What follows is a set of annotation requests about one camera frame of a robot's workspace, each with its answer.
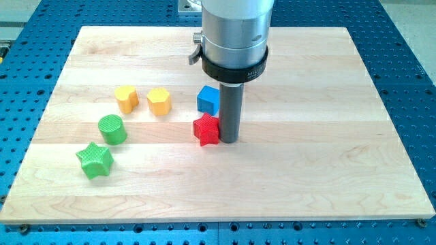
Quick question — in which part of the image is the green cylinder block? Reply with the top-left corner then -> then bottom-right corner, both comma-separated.
97,114 -> 127,145

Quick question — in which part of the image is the light wooden board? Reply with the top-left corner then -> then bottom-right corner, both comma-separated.
1,26 -> 435,225

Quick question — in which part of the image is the yellow heart block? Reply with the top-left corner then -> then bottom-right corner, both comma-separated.
114,85 -> 139,114

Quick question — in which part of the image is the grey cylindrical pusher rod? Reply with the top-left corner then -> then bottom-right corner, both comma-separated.
219,84 -> 244,144

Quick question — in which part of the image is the blue cube block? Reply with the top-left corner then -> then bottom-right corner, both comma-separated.
197,86 -> 219,116

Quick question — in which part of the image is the yellow hexagon block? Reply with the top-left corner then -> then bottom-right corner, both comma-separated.
146,87 -> 172,116

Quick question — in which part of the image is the black clamp collar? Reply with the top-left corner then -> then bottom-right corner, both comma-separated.
188,44 -> 268,84

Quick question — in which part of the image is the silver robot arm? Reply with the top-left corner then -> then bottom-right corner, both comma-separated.
188,0 -> 274,143

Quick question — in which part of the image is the green star block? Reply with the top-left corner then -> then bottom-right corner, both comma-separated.
76,142 -> 114,180

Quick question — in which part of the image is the silver mounting plate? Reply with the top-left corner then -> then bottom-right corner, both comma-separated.
177,0 -> 202,16

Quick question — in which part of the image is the red star block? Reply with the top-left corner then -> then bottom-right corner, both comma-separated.
193,113 -> 219,146

